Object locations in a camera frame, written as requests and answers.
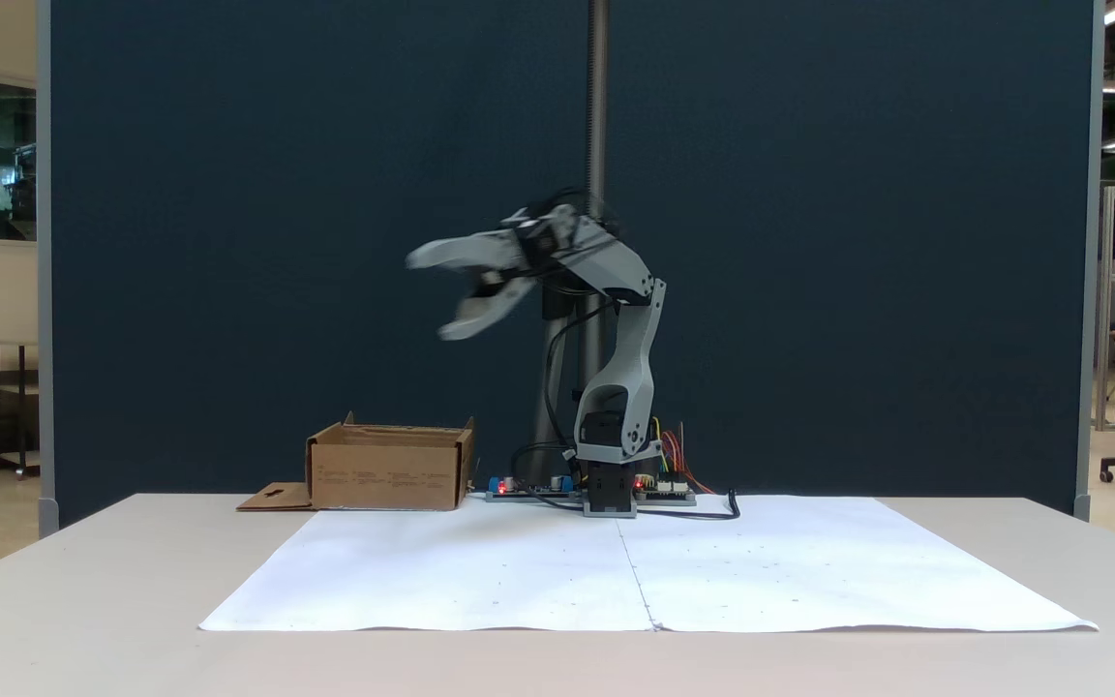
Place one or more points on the dark blue partition panel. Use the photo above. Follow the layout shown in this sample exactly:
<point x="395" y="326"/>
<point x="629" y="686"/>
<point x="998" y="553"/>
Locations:
<point x="228" y="242"/>

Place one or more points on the circuit board with blue terminals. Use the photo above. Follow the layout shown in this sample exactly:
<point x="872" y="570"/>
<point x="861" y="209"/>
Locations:
<point x="530" y="490"/>

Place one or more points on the black tripod with metal pole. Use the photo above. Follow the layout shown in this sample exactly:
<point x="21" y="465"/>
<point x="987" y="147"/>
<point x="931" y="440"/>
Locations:
<point x="596" y="116"/>

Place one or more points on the white paper sheet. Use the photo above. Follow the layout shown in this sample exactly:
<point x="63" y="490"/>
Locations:
<point x="441" y="571"/>
<point x="838" y="571"/>

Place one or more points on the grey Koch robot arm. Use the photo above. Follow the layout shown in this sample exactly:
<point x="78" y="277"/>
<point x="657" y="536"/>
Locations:
<point x="630" y="378"/>

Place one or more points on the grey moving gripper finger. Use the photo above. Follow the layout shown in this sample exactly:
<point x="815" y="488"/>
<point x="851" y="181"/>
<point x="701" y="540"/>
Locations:
<point x="485" y="308"/>

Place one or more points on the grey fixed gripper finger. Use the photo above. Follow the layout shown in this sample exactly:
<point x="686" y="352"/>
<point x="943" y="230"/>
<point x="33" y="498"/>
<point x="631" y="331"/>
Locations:
<point x="466" y="254"/>

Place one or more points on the wall window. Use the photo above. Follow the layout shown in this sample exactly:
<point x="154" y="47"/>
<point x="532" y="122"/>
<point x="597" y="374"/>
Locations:
<point x="8" y="160"/>

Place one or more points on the dark wheeled cart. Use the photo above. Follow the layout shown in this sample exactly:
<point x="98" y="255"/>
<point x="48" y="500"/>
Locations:
<point x="20" y="407"/>

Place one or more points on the brown cardboard box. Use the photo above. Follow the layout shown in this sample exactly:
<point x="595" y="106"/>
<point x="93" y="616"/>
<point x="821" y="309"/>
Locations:
<point x="388" y="476"/>

